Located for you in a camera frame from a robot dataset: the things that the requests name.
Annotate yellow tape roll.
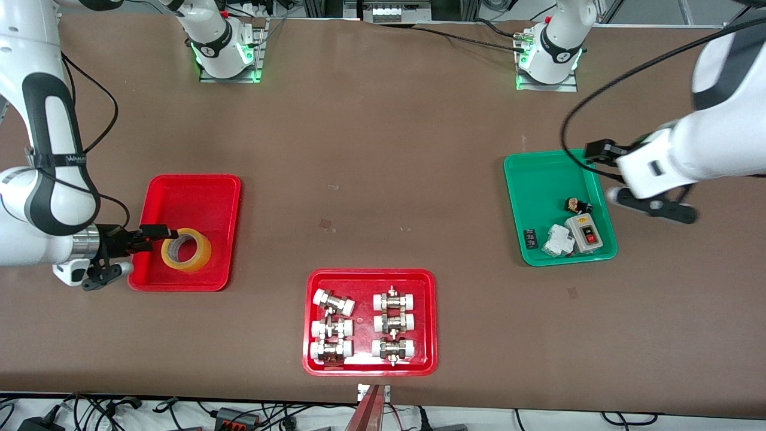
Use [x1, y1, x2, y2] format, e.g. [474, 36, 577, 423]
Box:
[160, 227, 212, 274]

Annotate empty red plastic tray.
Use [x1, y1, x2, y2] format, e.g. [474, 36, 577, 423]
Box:
[127, 174, 242, 293]

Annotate green plastic tray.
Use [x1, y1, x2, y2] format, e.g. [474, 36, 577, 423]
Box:
[503, 148, 619, 268]

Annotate red tray holding valves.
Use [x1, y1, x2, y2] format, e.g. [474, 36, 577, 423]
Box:
[302, 268, 439, 377]

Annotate white circuit breaker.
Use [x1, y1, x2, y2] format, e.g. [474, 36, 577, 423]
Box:
[541, 224, 576, 258]

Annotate metal valve white caps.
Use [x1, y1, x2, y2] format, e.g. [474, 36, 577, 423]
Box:
[373, 312, 416, 335]
[311, 317, 354, 341]
[309, 339, 354, 366]
[373, 286, 417, 312]
[371, 338, 416, 367]
[312, 289, 356, 317]

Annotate black power adapter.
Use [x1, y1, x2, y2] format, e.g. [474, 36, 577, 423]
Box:
[17, 416, 65, 431]

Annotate white power strip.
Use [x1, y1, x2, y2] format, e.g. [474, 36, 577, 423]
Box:
[371, 0, 433, 23]

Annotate reddish metal bar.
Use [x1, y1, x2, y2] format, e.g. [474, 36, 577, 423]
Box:
[345, 385, 385, 431]

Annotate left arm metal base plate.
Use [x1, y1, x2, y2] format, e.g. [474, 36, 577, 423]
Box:
[516, 24, 579, 93]

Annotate grey switch box red button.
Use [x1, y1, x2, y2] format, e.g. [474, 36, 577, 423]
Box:
[564, 214, 602, 254]

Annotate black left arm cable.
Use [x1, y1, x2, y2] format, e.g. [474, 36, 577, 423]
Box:
[560, 15, 766, 180]

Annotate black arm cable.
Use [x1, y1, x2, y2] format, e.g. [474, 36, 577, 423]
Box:
[560, 15, 766, 180]
[57, 51, 131, 234]

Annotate black right arm strap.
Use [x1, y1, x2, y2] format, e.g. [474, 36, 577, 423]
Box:
[25, 153, 90, 170]

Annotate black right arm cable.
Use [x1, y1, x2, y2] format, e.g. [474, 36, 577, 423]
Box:
[57, 51, 131, 234]

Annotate thin black table cable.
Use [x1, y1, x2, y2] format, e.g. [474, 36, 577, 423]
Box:
[414, 22, 527, 52]

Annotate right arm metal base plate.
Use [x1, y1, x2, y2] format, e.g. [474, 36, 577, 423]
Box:
[199, 17, 267, 83]

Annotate aluminium frame post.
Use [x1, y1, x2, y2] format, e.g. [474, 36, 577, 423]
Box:
[302, 0, 360, 19]

